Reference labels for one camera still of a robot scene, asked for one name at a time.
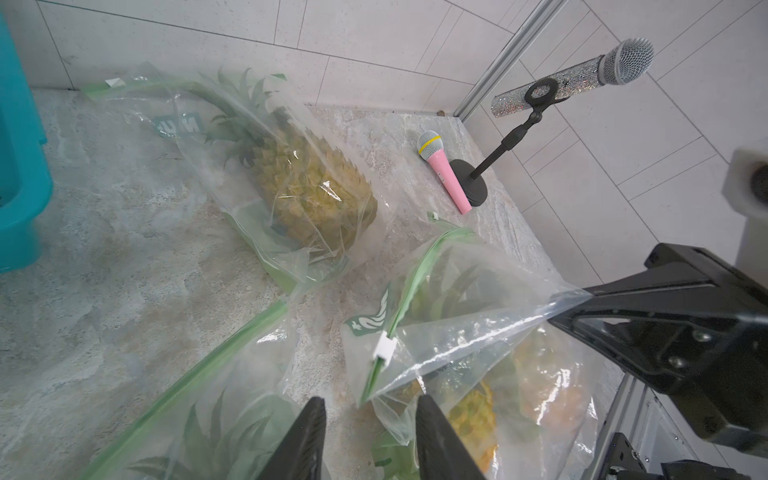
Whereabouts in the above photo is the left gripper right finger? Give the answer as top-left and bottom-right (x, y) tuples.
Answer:
(415, 395), (485, 480)

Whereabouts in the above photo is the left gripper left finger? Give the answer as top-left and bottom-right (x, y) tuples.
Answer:
(257, 397), (327, 480)

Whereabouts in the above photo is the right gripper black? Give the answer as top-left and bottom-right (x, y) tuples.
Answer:
(548, 242), (768, 480)

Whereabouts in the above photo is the pineapple yellow orange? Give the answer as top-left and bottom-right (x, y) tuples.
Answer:
(371, 248), (589, 480)

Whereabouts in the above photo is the clear zip-top bag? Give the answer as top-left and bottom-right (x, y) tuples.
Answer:
(341, 212), (601, 480)
(82, 300), (301, 479)
(85, 63), (394, 294)

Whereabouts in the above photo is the back pineapple in bag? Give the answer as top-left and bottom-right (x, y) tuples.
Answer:
(182, 72), (378, 258)

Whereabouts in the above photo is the black microphone stand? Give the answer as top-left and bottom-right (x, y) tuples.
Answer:
(449, 77), (571, 207)

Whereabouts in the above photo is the pink toy microphone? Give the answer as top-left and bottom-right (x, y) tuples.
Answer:
(417, 130), (472, 214)

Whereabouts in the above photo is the teal plastic basket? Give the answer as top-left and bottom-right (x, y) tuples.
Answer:
(1, 21), (53, 273)

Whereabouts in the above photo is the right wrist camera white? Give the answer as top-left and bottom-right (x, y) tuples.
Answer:
(722, 138), (767, 287)

